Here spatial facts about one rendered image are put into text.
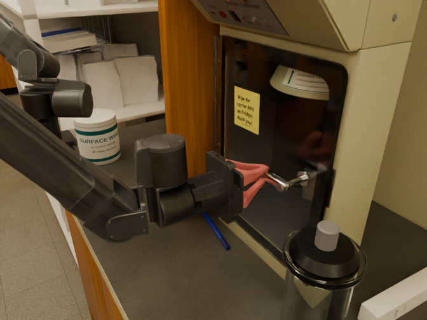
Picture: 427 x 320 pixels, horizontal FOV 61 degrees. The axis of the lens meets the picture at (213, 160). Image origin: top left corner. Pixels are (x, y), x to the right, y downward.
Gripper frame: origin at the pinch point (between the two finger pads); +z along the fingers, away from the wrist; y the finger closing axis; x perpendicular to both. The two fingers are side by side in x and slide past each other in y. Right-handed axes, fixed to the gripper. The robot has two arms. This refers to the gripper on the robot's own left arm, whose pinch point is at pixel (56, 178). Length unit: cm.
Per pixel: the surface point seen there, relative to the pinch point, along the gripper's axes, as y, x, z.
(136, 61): 54, 85, -2
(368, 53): 34, -46, -31
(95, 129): 17.0, 29.2, 3.2
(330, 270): 22, -55, -8
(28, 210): -4, 167, 110
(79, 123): 13.3, 31.9, 1.3
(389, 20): 37, -46, -35
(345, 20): 29, -46, -35
